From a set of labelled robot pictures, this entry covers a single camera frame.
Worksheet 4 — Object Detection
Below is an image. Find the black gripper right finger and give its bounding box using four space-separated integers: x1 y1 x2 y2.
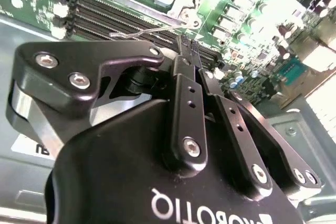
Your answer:
190 39 323 201

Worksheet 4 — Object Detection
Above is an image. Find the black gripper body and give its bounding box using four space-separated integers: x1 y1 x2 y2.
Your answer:
44 97 307 224

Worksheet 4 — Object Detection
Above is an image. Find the metal locking lever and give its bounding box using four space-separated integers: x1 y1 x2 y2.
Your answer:
109 22 202 39

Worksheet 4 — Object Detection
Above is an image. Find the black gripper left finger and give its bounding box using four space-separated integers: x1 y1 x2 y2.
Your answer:
5 34 210 174

